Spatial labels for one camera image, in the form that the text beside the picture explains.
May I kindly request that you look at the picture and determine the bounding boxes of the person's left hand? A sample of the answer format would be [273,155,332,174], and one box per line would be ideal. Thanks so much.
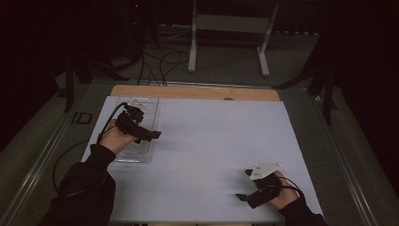
[98,123,137,155]

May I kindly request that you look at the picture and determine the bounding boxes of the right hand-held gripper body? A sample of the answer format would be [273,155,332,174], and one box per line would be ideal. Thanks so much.
[247,162,282,210]

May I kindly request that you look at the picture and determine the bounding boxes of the clear plastic tray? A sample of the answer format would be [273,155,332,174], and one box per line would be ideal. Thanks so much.
[106,95,160,164]

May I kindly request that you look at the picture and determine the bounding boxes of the black angled stand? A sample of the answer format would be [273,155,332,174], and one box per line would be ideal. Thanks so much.
[272,31,339,126]

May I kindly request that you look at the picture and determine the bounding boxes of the black square floor bracket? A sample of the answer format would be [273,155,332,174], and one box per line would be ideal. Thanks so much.
[71,111,94,126]

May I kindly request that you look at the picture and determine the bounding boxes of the metal floor rail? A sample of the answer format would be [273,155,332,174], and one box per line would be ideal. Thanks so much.
[313,93,379,226]
[0,82,92,226]

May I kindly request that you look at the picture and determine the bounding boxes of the black floor cables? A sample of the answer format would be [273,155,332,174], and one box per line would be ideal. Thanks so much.
[136,49,191,88]

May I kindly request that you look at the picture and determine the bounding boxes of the black tripod stand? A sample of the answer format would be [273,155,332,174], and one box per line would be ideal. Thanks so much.
[63,46,130,114]

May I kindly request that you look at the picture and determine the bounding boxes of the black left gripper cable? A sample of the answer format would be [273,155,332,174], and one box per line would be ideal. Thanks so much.
[51,102,129,202]

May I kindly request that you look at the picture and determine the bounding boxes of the person's right hand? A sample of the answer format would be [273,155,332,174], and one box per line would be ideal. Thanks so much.
[270,170,299,211]

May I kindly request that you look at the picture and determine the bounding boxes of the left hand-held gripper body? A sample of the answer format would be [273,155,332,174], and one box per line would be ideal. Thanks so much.
[115,100,147,139]

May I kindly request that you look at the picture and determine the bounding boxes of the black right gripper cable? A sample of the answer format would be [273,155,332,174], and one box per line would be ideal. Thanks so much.
[277,176,306,200]

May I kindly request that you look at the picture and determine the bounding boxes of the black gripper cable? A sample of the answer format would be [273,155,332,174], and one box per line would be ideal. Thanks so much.
[277,176,306,200]
[51,102,129,202]

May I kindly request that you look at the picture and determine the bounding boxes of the white table mat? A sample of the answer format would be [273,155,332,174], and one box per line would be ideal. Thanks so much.
[81,95,324,224]

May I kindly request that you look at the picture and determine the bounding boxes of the white metal stand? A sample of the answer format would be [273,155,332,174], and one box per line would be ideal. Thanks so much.
[187,0,280,78]

